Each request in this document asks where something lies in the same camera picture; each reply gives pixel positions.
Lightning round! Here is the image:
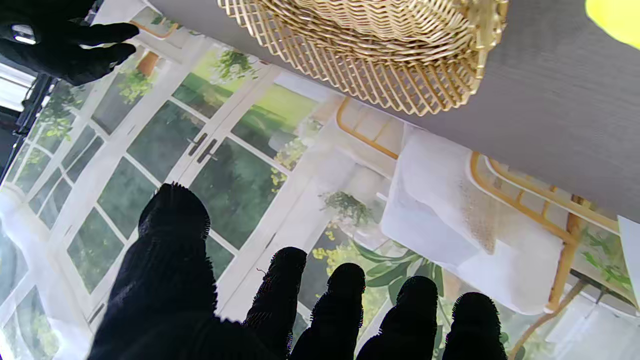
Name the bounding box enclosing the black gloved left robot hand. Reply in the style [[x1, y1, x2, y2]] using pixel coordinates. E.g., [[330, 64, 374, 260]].
[[87, 182, 508, 360]]

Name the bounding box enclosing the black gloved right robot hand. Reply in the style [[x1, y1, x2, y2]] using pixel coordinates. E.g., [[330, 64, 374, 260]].
[[0, 0, 140, 87]]

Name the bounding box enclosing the oval wicker basket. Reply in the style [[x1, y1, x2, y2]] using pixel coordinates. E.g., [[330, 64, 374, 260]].
[[217, 0, 510, 117]]

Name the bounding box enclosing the yellow culture dish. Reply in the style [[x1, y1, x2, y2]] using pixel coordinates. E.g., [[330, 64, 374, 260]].
[[585, 0, 640, 51]]

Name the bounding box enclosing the printed garden room backdrop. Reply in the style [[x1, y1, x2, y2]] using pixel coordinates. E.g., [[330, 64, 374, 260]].
[[0, 0, 640, 360]]

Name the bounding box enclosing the white sheet corner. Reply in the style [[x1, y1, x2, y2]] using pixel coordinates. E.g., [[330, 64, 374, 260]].
[[617, 215, 640, 306]]

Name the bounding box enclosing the black metal frame pole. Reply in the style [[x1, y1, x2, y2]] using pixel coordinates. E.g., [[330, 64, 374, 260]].
[[0, 70, 56, 181]]

